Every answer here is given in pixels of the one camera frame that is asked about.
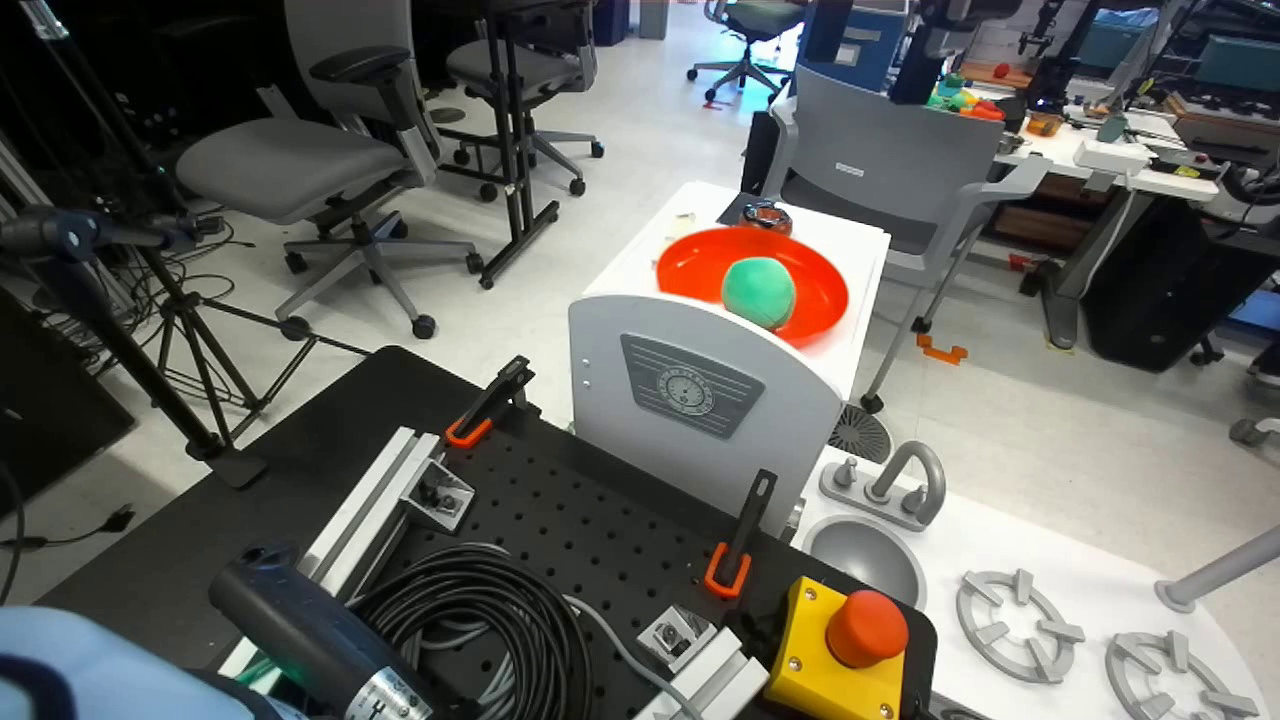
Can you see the green plush toy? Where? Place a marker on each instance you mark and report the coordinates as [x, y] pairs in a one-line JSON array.
[[758, 289]]

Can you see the white toy kitchen cabinet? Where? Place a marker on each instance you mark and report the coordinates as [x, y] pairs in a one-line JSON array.
[[697, 392]]

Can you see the orange plate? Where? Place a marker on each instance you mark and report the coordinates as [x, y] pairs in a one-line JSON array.
[[697, 270]]

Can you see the white toy stove top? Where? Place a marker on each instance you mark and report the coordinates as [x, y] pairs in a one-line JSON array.
[[1031, 626]]

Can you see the orange clamp far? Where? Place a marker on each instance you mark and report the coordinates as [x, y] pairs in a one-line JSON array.
[[501, 392]]

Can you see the small brown bowl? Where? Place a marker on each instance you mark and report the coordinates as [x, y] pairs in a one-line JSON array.
[[771, 217]]

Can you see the orange clamp near cabinet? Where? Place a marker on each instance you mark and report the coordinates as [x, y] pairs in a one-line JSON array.
[[729, 563]]

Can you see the yellow emergency stop button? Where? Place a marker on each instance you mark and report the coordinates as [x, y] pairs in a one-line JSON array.
[[842, 652]]

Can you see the grey office chair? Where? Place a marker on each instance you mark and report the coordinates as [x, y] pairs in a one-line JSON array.
[[357, 62]]

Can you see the aluminium extrusion rail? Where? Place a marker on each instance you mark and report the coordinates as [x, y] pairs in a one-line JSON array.
[[365, 508]]

